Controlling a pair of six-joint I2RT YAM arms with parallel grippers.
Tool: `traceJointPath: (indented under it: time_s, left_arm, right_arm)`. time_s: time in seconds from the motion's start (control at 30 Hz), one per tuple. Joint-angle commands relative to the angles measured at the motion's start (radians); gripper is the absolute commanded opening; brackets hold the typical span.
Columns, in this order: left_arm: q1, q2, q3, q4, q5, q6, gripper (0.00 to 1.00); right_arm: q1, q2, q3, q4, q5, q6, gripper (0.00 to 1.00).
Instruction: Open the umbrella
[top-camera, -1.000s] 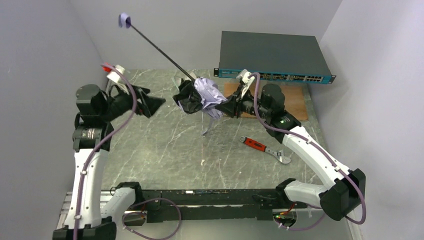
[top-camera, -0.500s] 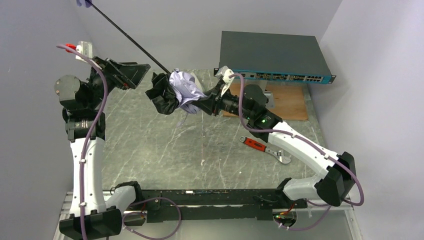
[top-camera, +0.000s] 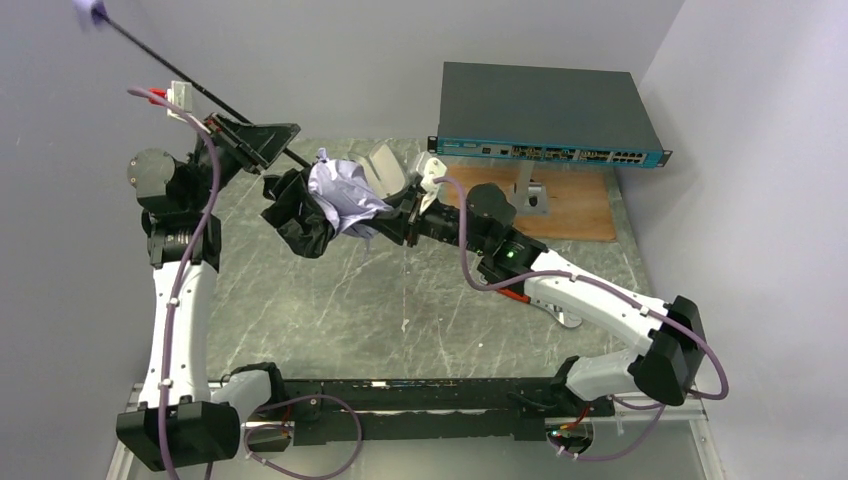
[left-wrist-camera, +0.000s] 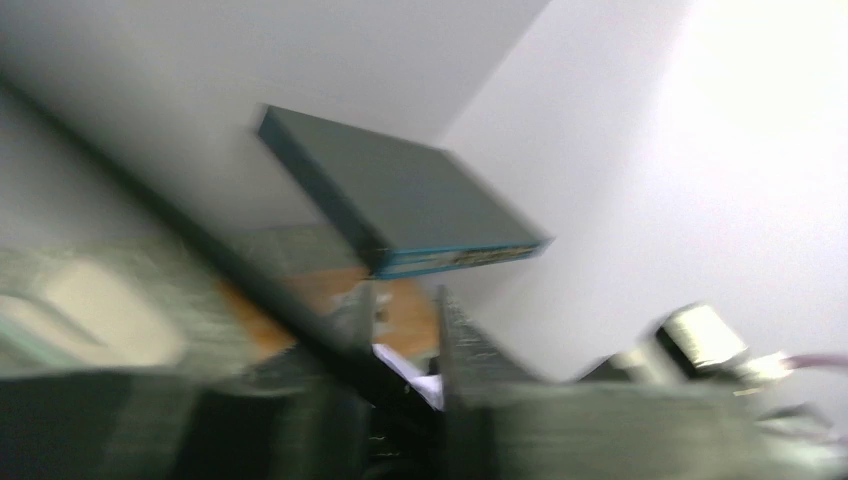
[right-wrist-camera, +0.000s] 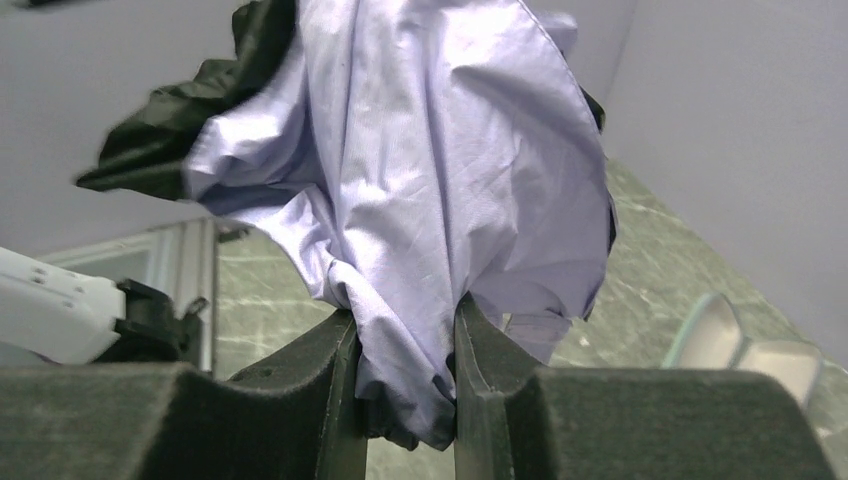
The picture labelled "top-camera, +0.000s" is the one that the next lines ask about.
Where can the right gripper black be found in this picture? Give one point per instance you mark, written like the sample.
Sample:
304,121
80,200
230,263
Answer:
404,220

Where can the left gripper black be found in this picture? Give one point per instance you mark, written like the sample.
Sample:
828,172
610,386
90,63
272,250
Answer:
232,140

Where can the mint green umbrella case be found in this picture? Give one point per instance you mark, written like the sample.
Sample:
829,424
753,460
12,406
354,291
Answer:
384,172

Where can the lilac folding umbrella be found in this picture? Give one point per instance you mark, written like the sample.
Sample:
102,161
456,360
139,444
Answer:
311,203

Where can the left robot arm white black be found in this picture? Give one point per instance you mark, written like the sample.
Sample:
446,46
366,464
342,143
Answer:
180,419

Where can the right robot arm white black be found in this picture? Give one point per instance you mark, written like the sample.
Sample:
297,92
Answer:
665,340

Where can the grey metal stand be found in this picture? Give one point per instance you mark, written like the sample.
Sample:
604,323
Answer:
529,196

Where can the wooden board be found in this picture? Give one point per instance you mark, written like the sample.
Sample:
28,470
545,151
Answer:
578,204

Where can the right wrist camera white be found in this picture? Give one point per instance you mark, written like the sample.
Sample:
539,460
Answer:
426,168

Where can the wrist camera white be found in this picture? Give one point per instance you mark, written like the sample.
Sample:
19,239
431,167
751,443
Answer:
179,93
426,168

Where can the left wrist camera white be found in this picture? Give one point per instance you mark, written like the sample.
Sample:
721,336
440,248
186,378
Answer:
179,93

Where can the network switch blue front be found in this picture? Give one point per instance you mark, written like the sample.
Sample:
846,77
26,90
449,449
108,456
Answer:
545,114

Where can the red handled adjustable wrench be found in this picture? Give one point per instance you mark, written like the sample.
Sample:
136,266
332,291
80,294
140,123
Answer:
564,318

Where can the aluminium rail frame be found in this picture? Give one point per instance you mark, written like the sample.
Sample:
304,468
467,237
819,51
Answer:
181,421

